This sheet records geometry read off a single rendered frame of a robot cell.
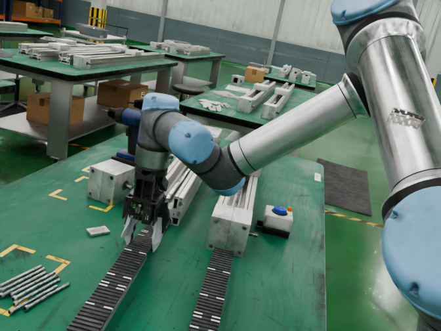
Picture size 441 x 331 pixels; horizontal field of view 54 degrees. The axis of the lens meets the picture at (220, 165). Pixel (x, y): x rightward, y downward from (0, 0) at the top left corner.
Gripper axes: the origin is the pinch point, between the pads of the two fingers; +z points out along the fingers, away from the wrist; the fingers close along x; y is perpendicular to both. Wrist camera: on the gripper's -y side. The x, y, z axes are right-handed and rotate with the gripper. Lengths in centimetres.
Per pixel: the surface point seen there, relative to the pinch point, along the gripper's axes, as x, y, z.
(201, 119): -18, -196, 11
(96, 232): -12.5, -3.6, 2.2
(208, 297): 18.3, 15.0, -0.3
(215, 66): -87, -763, 27
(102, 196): -18.5, -21.8, 1.0
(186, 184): 3.8, -28.5, -5.5
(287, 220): 34.5, -26.4, -2.7
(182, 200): 4.8, -18.4, -4.7
